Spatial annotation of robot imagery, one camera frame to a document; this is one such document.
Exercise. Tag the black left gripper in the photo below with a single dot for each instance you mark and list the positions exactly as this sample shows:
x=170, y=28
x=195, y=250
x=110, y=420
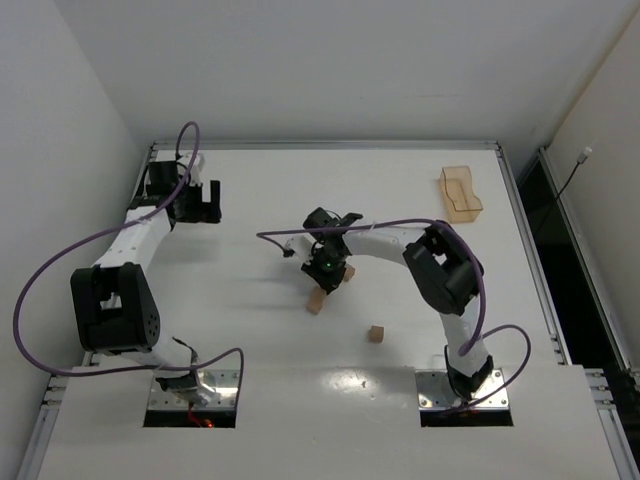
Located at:
x=201, y=203

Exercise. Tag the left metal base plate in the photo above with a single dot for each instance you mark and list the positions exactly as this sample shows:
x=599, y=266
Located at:
x=220, y=387

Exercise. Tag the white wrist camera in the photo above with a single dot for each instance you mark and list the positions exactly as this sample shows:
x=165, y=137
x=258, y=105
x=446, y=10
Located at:
x=193, y=176
x=297, y=247

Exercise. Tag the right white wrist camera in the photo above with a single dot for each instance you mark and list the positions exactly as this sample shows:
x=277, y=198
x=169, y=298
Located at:
x=297, y=247

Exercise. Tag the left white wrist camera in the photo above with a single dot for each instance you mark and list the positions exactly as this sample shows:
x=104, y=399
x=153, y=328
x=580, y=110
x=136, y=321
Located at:
x=193, y=176

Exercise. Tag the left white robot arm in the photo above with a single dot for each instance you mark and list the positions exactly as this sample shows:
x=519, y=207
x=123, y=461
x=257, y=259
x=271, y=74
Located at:
x=115, y=311

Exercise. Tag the lone wooden cube block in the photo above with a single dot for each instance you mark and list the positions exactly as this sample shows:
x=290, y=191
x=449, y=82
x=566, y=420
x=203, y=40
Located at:
x=376, y=334

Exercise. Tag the translucent orange plastic holder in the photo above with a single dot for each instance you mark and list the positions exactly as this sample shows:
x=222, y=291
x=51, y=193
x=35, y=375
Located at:
x=461, y=203

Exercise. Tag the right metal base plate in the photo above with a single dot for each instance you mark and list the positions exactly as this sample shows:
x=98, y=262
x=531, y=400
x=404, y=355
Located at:
x=435, y=393

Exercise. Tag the wooden cube number five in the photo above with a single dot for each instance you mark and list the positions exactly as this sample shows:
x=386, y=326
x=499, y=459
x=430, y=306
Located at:
x=348, y=273

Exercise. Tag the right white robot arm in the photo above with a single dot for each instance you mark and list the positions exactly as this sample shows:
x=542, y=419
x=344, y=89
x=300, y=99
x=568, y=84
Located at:
x=448, y=277

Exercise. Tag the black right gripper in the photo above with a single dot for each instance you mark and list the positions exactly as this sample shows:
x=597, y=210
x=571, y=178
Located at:
x=324, y=276

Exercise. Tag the metal base plate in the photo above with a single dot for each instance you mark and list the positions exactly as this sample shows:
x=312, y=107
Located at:
x=435, y=393
x=220, y=387

